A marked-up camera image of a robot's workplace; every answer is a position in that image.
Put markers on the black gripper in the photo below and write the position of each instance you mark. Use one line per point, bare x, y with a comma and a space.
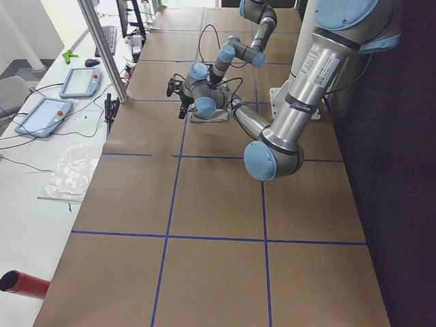
185, 99

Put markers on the blue white striped shirt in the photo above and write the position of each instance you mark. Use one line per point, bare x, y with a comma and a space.
209, 116

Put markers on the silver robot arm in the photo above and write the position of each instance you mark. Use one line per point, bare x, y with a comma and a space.
342, 29
252, 41

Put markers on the black clamp tool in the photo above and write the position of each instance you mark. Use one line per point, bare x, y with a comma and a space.
111, 107

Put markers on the black computer mouse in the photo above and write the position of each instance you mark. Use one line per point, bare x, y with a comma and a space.
91, 62

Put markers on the upper blue teach pendant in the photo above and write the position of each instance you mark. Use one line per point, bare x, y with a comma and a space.
81, 83

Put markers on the blue teach pendant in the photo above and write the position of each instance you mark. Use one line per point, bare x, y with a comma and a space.
81, 83
45, 117

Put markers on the black keyboard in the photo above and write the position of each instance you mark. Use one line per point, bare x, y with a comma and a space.
109, 34

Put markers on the clear plastic bag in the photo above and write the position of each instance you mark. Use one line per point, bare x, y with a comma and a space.
73, 173

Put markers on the brown paper table cover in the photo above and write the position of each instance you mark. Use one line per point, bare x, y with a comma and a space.
174, 232

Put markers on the green plastic clamp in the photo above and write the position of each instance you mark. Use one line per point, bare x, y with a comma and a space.
68, 55

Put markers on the lower blue teach pendant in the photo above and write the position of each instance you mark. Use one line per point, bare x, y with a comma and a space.
45, 117

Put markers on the red cylinder tube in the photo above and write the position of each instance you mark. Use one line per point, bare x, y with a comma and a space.
19, 283

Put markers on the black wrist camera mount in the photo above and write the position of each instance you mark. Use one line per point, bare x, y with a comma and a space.
174, 86

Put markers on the aluminium frame post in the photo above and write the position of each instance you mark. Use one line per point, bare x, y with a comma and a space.
95, 29

